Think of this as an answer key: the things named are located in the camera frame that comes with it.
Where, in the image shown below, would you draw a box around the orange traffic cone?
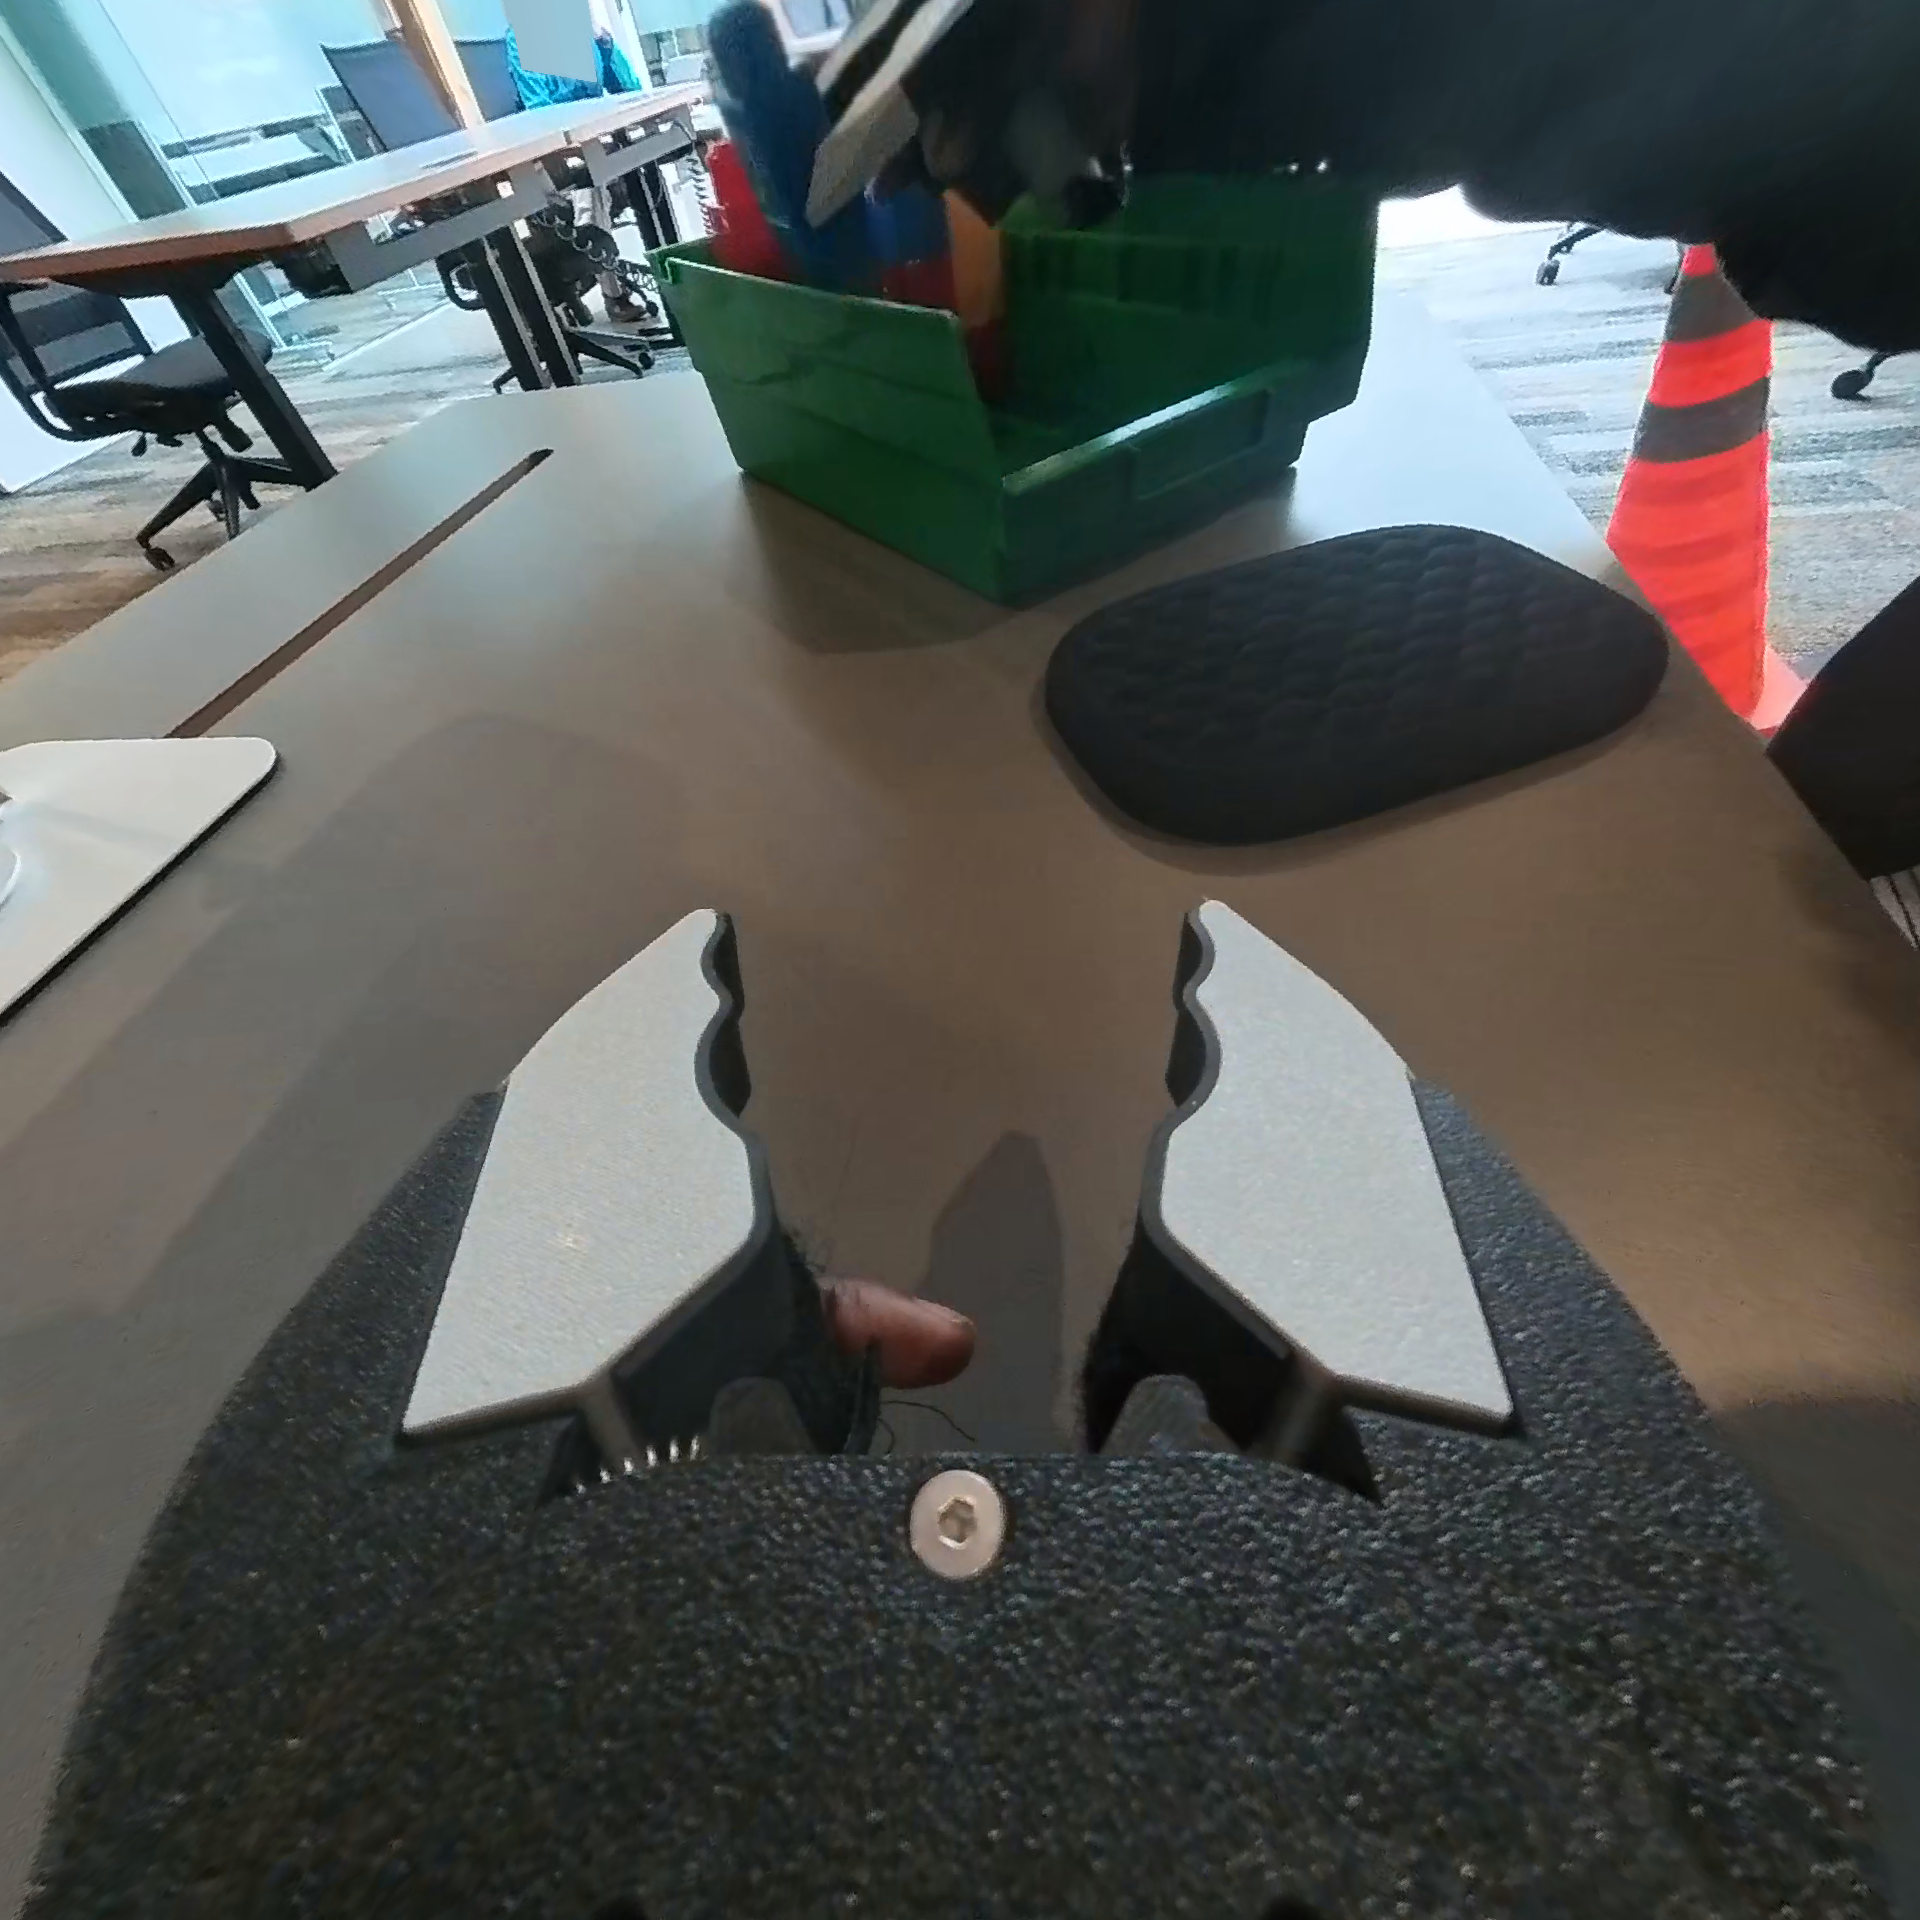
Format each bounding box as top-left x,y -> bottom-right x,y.
1604,241 -> 1823,729

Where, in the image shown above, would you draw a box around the long wooden top desk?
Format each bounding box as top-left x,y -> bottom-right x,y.
0,82 -> 712,489

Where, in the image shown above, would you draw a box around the person's right forearm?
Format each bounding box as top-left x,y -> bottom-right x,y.
1117,0 -> 1920,360

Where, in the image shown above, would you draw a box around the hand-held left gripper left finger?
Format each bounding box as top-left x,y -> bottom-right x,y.
399,905 -> 781,1449

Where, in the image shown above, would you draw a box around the black wrist rest pad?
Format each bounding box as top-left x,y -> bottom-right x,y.
1045,525 -> 1671,845

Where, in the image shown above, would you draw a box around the person's left hand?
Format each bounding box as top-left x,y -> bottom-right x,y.
822,1275 -> 981,1391

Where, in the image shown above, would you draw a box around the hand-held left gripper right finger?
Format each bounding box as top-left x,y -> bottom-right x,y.
1135,896 -> 1518,1433

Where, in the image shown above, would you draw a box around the blue mega block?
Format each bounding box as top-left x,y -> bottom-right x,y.
704,0 -> 863,288

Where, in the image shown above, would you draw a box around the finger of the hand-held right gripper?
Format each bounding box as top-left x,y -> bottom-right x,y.
805,0 -> 988,219

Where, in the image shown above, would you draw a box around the green plastic bin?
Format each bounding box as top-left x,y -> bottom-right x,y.
652,172 -> 1383,608

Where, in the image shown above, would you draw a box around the white document stand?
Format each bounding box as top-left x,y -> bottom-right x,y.
0,736 -> 278,1021

